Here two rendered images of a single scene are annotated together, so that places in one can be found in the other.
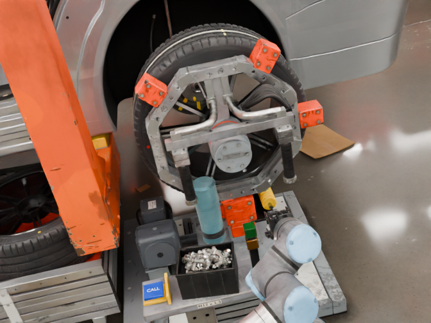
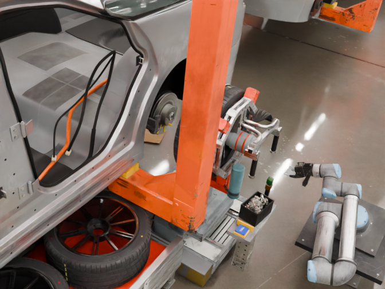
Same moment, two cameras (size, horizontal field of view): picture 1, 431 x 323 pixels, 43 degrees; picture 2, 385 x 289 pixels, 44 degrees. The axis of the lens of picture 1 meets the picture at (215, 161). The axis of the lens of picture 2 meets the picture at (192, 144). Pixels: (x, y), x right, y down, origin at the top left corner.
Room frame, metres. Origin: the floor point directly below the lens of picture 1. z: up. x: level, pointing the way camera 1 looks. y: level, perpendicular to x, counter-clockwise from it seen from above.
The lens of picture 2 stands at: (0.62, 2.41, 2.72)
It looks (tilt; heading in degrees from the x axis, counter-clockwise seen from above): 36 degrees down; 300
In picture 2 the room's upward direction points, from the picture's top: 7 degrees clockwise
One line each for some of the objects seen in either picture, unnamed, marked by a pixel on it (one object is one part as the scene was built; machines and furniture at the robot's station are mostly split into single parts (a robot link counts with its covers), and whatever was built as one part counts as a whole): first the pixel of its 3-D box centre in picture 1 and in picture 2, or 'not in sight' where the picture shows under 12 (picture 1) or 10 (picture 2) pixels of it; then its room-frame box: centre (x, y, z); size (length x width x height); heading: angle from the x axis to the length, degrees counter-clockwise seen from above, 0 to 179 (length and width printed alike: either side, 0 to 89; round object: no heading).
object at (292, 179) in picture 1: (287, 160); (275, 143); (1.51, -0.23, 0.83); 0.04 x 0.04 x 0.16
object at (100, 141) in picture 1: (92, 138); (124, 167); (2.21, 0.52, 0.71); 0.14 x 0.14 x 0.05; 2
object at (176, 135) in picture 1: (192, 109); (248, 129); (1.61, 0.04, 1.03); 0.19 x 0.18 x 0.11; 2
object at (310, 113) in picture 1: (308, 114); not in sight; (1.76, -0.37, 0.85); 0.09 x 0.08 x 0.07; 92
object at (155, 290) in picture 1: (153, 291); (242, 230); (1.41, 0.30, 0.47); 0.07 x 0.07 x 0.02; 2
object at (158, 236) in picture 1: (160, 236); (167, 214); (1.99, 0.31, 0.26); 0.42 x 0.18 x 0.35; 2
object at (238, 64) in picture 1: (225, 133); (234, 138); (1.74, -0.06, 0.85); 0.54 x 0.07 x 0.54; 92
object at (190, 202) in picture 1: (187, 182); (253, 167); (1.50, 0.10, 0.83); 0.04 x 0.04 x 0.16
